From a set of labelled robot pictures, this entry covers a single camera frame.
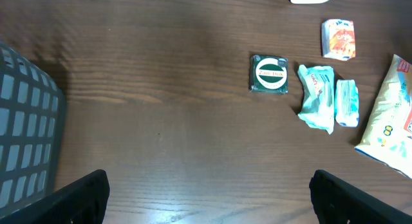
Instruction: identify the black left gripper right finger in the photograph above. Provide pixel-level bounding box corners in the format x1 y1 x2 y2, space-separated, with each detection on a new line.
309 169 411 224

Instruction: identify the grey plastic mesh basket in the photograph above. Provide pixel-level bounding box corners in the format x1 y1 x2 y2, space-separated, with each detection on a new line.
1 43 66 217

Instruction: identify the green tissue pack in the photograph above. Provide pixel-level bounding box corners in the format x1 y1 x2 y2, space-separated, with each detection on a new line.
297 64 335 135

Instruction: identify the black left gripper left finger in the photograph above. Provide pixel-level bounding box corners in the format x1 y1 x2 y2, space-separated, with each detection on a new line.
1 169 110 224

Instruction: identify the round black red tin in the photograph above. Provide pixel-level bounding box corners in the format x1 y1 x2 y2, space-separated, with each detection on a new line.
248 54 288 95

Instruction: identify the small green tissue packet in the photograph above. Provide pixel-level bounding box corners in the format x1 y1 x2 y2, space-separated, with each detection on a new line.
335 79 359 127

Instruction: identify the small orange box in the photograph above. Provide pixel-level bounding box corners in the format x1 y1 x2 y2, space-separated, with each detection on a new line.
321 19 356 61

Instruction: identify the yellow wet wipes pack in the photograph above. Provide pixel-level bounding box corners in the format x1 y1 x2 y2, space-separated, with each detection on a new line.
355 54 411 178

